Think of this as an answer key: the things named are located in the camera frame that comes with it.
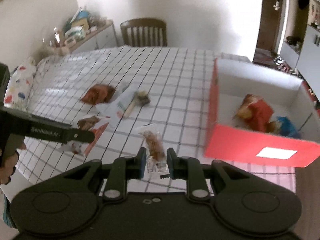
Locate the wooden chair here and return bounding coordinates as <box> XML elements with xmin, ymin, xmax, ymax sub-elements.
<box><xmin>120</xmin><ymin>18</ymin><xmax>168</xmax><ymax>47</ymax></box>

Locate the dark red foil snack bag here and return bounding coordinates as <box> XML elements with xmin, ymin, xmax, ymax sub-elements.
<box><xmin>80</xmin><ymin>84</ymin><xmax>116</xmax><ymax>105</ymax></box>

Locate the red cardboard box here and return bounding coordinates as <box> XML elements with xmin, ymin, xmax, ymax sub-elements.
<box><xmin>204</xmin><ymin>59</ymin><xmax>319</xmax><ymax>167</ymax></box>

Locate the dark wooden door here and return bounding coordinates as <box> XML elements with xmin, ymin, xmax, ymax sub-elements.
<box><xmin>256</xmin><ymin>0</ymin><xmax>283</xmax><ymax>52</ymax></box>

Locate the white plastic snack bag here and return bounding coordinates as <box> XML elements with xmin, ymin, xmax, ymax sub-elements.
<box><xmin>95</xmin><ymin>82</ymin><xmax>138</xmax><ymax>129</ymax></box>

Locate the red orange chip bag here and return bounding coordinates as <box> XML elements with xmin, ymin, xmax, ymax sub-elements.
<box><xmin>233</xmin><ymin>94</ymin><xmax>278</xmax><ymax>133</ymax></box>

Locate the tissue pack on sideboard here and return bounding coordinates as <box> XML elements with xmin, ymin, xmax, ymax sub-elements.
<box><xmin>65</xmin><ymin>26</ymin><xmax>86</xmax><ymax>41</ymax></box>

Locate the blue snack packet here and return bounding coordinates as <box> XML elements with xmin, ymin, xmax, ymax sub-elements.
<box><xmin>277</xmin><ymin>116</ymin><xmax>300</xmax><ymax>139</ymax></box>

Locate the clear dried meat packet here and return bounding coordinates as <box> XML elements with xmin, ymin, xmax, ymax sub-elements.
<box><xmin>137</xmin><ymin>124</ymin><xmax>170</xmax><ymax>179</ymax></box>

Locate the white red jerky snack bag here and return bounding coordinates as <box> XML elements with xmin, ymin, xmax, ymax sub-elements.
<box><xmin>59</xmin><ymin>115</ymin><xmax>110</xmax><ymax>157</ymax></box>

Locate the pink alarm clock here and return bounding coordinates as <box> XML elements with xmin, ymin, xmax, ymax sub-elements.
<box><xmin>64</xmin><ymin>36</ymin><xmax>77</xmax><ymax>48</ymax></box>

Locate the white sideboard with wood top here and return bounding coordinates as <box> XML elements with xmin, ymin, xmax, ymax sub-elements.
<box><xmin>43</xmin><ymin>20</ymin><xmax>118</xmax><ymax>56</ymax></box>

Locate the left hand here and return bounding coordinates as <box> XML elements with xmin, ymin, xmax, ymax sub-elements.
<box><xmin>0</xmin><ymin>150</ymin><xmax>20</xmax><ymax>185</ymax></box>

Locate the brown chocolate lollipop snack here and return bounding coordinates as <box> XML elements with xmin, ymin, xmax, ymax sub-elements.
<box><xmin>123</xmin><ymin>90</ymin><xmax>151</xmax><ymax>118</ymax></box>

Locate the white cabinet wall unit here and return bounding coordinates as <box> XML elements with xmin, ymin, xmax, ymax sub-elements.
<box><xmin>295</xmin><ymin>0</ymin><xmax>319</xmax><ymax>98</ymax></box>

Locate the checkered white tablecloth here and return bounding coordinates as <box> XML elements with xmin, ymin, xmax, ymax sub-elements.
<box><xmin>15</xmin><ymin>45</ymin><xmax>297</xmax><ymax>193</ymax></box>

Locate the patterned cushion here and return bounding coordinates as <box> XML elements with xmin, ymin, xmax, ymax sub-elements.
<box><xmin>4</xmin><ymin>57</ymin><xmax>37</xmax><ymax>111</ymax></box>

